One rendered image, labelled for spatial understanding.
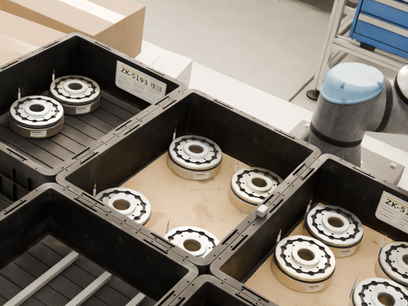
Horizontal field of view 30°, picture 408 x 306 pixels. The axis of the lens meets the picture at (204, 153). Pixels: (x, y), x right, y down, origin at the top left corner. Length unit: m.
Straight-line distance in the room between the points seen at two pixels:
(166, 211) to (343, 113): 0.44
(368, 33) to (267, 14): 0.94
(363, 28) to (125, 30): 1.50
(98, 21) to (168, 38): 1.79
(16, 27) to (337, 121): 0.76
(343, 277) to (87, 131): 0.58
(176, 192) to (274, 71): 2.15
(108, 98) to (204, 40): 2.05
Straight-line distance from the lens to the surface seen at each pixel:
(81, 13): 1.88
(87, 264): 1.25
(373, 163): 1.75
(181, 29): 3.72
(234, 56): 3.56
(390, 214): 1.39
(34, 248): 1.27
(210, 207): 1.37
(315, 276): 1.25
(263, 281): 1.26
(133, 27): 1.93
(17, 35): 1.77
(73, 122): 1.54
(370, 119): 1.58
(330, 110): 1.57
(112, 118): 1.57
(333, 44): 3.24
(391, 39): 3.17
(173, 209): 1.36
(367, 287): 1.27
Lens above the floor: 1.72
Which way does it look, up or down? 36 degrees down
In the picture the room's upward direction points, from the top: 10 degrees clockwise
